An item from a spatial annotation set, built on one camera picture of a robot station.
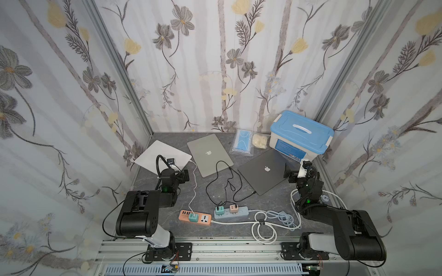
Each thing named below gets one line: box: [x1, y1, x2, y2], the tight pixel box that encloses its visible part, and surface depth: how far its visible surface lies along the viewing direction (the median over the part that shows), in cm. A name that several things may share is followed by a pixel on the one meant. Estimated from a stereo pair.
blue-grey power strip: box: [213, 205, 250, 220], surface depth 84 cm
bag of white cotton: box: [252, 132, 271, 149], surface depth 116 cm
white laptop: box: [134, 139, 193, 175], surface depth 110 cm
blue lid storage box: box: [268, 109, 334, 163], surface depth 100 cm
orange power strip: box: [178, 209, 212, 226], surface depth 83 cm
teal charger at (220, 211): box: [215, 205, 225, 216], surface depth 81 cm
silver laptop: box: [187, 133, 235, 178], surface depth 111 cm
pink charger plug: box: [229, 204, 239, 215], surface depth 82 cm
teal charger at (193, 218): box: [188, 212, 199, 223], surface depth 79 cm
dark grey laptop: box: [237, 148, 287, 197], surface depth 104 cm
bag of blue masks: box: [229, 128, 254, 156], surface depth 117 cm
